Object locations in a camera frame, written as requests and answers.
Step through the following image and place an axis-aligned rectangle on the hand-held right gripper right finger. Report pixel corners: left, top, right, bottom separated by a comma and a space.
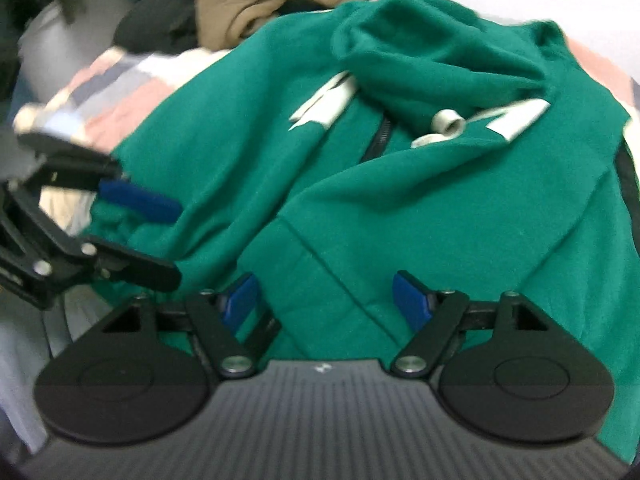
391, 270, 551, 379

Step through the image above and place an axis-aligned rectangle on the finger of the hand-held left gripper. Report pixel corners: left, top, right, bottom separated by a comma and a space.
15, 131, 183, 224
0, 181, 182, 311

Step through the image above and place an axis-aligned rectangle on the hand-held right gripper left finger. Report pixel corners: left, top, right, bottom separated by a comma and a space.
100, 272, 282, 380

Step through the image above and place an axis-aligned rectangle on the black garment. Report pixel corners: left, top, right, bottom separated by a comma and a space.
114, 0, 202, 57

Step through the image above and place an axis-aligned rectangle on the green hoodie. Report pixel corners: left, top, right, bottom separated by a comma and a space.
82, 0, 640, 463

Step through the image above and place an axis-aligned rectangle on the brown garment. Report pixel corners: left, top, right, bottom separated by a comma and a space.
155, 0, 373, 52

